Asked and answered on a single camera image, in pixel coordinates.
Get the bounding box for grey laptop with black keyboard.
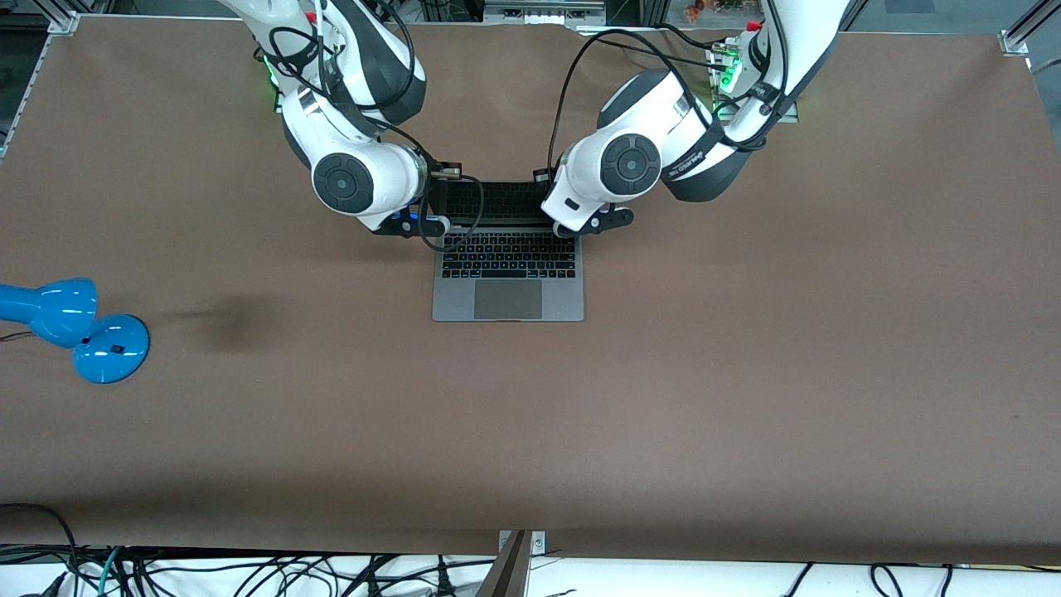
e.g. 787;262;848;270
431;181;585;323

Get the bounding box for grey power strip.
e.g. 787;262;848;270
483;0;607;26

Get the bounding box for orange background object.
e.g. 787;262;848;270
684;0;747;23

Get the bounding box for brown table cover sheet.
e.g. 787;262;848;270
0;17;1061;566

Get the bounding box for blue desk lamp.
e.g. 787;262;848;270
0;278;151;385

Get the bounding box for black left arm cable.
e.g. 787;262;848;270
547;23;788;179

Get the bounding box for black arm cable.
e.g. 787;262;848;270
547;23;788;179
267;0;486;254

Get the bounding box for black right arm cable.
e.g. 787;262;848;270
267;0;486;254

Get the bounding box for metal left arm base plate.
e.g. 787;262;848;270
706;40;802;124

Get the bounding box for dark camera mount pole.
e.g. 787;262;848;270
475;531;531;597

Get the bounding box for tangled black floor cables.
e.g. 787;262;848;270
0;543;498;597

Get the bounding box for aluminium frame post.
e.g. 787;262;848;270
33;0;81;36
999;0;1061;57

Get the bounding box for teal floor cable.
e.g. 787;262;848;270
98;546;125;597

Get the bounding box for looped black floor cable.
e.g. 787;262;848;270
0;502;80;597

